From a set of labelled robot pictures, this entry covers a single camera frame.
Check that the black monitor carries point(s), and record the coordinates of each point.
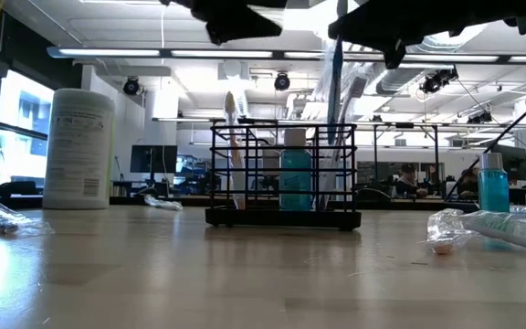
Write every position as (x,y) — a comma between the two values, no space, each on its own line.
(153,158)

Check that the dark blue toothbrush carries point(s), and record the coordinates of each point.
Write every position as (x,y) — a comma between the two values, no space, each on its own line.
(334,91)

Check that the long ceiling light strip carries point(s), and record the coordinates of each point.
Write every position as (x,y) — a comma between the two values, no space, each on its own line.
(108,52)

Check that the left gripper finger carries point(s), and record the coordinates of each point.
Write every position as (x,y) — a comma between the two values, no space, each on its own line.
(235,18)

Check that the white wipes canister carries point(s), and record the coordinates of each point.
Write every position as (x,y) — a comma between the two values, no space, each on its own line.
(78,151)

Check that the purple toothbrush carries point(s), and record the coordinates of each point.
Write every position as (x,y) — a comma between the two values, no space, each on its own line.
(3,219)
(358,87)

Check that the black ceiling camera rig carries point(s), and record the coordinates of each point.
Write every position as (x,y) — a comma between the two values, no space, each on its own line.
(436,81)

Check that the person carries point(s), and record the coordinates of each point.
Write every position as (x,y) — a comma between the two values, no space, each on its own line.
(468,183)
(407,183)

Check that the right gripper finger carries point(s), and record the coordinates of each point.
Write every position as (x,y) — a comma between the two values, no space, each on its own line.
(395,27)

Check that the black metal rack frame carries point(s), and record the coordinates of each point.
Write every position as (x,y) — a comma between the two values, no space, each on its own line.
(404,124)

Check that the black monitor on arm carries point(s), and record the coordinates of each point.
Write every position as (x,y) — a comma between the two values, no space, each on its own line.
(518,162)

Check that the yellow orange toothbrush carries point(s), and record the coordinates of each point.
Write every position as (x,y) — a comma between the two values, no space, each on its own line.
(230,107)

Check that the silver ventilation duct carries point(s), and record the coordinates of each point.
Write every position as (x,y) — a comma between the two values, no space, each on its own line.
(395,80)

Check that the teal mouthwash bottle white cap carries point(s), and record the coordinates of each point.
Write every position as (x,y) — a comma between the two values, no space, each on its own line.
(493,187)
(295,178)

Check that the black aluminium table frame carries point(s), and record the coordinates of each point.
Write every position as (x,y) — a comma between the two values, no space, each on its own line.
(126,200)

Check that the green white toothbrush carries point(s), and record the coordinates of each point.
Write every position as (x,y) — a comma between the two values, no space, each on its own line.
(165,204)

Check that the black ceiling spotlight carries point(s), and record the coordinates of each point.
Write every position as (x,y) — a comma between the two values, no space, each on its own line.
(131,86)
(282,81)

